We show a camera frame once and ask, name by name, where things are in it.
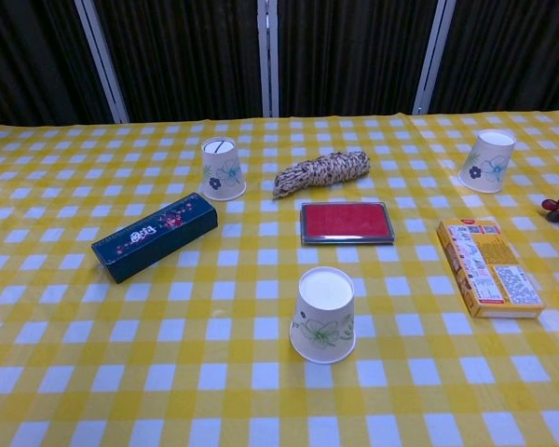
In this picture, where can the paper cup with line mark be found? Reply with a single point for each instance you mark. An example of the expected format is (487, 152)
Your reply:
(223, 172)

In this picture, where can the paper cup with blue flower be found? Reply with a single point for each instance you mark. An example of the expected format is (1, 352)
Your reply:
(486, 163)

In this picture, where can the paper cup with green flower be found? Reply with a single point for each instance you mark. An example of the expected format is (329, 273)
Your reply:
(323, 321)

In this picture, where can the red ink pad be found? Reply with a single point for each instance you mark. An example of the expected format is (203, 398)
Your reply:
(347, 222)

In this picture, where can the dark blue printed long box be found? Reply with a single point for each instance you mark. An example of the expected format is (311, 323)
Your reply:
(154, 237)

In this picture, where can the black pleated divider panel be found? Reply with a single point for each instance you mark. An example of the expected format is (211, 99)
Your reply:
(354, 56)
(512, 51)
(32, 60)
(181, 56)

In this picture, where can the yellow white checked tablecloth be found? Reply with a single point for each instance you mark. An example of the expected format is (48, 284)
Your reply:
(167, 372)

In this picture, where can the yellow snack box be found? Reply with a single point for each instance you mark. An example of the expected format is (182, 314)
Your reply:
(491, 270)

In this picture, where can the white divider frame post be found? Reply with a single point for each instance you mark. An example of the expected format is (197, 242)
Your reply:
(432, 56)
(103, 65)
(268, 60)

